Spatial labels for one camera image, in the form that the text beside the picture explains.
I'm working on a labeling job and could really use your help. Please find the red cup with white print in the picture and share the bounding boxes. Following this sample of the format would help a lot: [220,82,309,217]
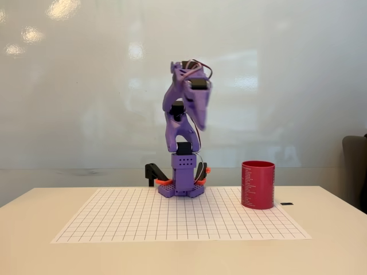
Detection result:
[241,160,276,211]

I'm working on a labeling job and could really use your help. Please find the black table clamp orange knob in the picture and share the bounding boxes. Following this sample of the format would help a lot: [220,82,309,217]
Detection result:
[194,162,212,186]

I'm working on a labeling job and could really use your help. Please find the black table clamp orange pad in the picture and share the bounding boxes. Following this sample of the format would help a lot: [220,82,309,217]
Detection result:
[144,163,174,187]

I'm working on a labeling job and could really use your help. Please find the white grid paper sheet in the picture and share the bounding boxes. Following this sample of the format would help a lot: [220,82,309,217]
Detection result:
[50,187,313,245]

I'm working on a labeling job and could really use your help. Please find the dark brown chair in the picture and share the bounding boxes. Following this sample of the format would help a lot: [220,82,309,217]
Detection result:
[341,133,367,215]

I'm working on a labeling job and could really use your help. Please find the red white black servo cable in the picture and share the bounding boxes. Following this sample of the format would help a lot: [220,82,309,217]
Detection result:
[183,59,214,83]

